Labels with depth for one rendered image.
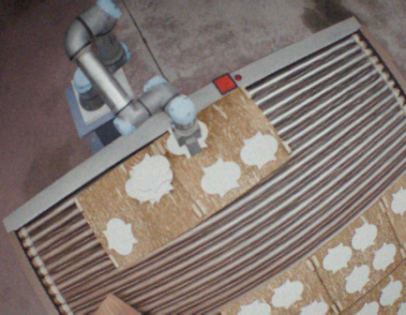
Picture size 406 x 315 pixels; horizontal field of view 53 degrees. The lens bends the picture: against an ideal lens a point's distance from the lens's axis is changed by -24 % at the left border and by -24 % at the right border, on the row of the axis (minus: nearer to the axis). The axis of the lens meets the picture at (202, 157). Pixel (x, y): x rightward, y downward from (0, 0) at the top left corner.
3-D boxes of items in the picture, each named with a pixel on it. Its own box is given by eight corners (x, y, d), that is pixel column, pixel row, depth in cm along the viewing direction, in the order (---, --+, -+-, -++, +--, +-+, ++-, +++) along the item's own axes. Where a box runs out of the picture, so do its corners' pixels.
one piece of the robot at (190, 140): (181, 150, 166) (184, 163, 181) (207, 138, 166) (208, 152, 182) (166, 117, 168) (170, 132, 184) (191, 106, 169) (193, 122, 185)
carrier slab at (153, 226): (74, 199, 194) (73, 199, 193) (153, 143, 199) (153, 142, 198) (120, 270, 186) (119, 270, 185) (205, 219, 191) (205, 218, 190)
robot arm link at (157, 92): (132, 92, 159) (154, 114, 157) (159, 69, 161) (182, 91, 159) (135, 100, 167) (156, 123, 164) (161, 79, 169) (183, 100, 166)
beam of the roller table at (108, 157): (6, 221, 198) (1, 219, 193) (351, 21, 222) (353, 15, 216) (12, 236, 196) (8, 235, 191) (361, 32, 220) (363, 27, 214)
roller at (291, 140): (43, 277, 189) (39, 277, 185) (383, 72, 211) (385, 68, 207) (49, 287, 188) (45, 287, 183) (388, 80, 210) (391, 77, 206)
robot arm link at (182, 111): (181, 89, 157) (201, 107, 155) (184, 101, 168) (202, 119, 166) (161, 105, 156) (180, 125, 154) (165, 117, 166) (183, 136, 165)
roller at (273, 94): (23, 241, 194) (21, 239, 189) (361, 42, 216) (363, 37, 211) (28, 249, 193) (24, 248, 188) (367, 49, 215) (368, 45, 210)
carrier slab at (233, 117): (153, 142, 199) (153, 142, 198) (241, 86, 205) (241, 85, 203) (205, 218, 192) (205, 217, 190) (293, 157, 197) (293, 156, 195)
